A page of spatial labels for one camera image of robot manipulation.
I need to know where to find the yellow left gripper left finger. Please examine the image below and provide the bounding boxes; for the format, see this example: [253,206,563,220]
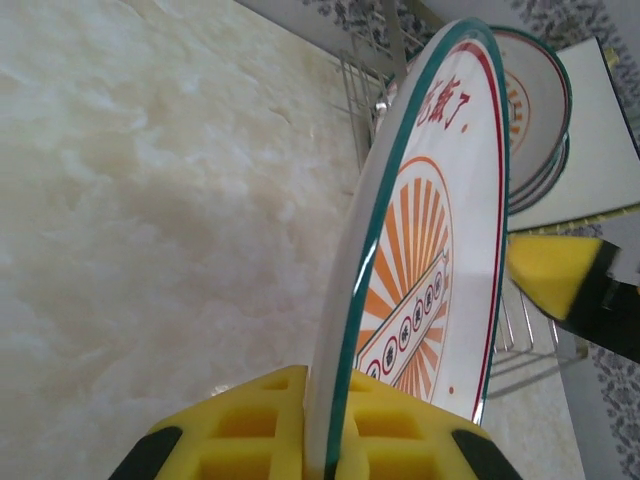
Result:
[114,364,309,480]

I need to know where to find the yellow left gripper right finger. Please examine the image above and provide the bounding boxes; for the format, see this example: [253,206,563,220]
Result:
[339,372,521,480]

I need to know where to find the white printed plate green rim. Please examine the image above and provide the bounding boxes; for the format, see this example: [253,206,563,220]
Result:
[507,132,573,216]
[487,27,574,201]
[304,17,512,480]

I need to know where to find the metal wire dish rack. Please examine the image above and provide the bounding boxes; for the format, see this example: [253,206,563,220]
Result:
[338,32,589,401]

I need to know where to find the aluminium frame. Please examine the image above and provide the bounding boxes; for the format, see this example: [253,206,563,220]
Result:
[382,0,442,89]

